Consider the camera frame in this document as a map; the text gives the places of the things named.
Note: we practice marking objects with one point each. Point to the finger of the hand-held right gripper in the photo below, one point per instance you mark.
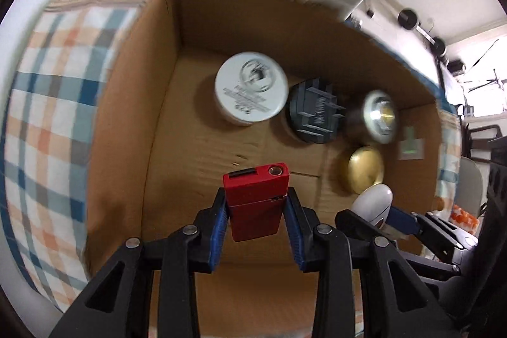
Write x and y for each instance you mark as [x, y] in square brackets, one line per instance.
[350, 220]
[401, 221]

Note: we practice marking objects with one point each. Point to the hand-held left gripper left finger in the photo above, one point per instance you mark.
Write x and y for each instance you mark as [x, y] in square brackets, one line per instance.
[218, 231]

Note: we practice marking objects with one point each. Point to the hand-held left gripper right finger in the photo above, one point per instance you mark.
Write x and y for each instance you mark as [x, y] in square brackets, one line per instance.
[295, 231]

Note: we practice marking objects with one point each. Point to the red lighter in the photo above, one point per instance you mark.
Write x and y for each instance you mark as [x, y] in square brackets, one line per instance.
[257, 203]

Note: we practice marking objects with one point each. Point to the gold round tin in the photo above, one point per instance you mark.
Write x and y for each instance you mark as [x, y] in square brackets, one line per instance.
[362, 169]

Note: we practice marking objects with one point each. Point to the cardboard box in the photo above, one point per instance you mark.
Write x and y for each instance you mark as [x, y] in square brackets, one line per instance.
[198, 148]

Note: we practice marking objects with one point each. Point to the silver metallic cap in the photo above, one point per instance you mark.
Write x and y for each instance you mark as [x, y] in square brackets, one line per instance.
[380, 116]

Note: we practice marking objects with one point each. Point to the white printed round tin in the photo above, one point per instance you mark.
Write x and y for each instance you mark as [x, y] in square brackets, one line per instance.
[251, 88]

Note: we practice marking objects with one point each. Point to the grey chair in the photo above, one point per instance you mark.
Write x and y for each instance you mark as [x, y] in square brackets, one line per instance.
[471, 183]

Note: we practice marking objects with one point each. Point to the short barbell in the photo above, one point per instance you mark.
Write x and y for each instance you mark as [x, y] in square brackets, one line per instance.
[439, 45]

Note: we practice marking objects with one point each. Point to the checked blanket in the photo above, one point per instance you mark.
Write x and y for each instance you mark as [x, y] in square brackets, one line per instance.
[51, 104]

